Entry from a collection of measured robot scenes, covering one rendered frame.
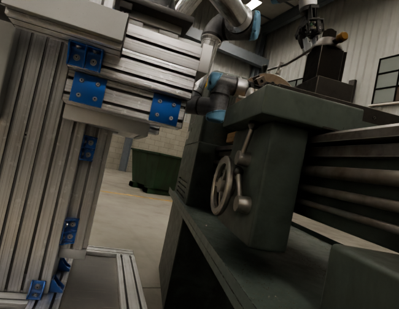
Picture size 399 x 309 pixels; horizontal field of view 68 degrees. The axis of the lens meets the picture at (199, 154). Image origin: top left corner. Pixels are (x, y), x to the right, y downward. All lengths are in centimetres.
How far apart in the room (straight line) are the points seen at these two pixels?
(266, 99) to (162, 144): 1126
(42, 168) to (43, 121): 15
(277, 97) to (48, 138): 75
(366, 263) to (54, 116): 95
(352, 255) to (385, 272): 5
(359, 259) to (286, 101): 33
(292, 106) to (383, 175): 22
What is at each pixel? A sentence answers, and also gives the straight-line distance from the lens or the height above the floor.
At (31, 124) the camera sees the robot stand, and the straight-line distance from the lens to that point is 109.
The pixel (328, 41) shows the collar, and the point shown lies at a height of 113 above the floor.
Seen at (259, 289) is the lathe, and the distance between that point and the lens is 62.
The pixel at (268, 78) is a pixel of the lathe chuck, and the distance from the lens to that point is 146.
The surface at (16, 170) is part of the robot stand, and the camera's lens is 112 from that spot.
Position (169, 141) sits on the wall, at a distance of 1190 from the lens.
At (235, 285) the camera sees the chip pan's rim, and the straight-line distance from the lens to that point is 56.
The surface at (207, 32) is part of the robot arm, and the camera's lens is 136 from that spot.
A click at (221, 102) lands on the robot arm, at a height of 100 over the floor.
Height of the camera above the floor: 74
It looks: 2 degrees up
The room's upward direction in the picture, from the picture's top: 12 degrees clockwise
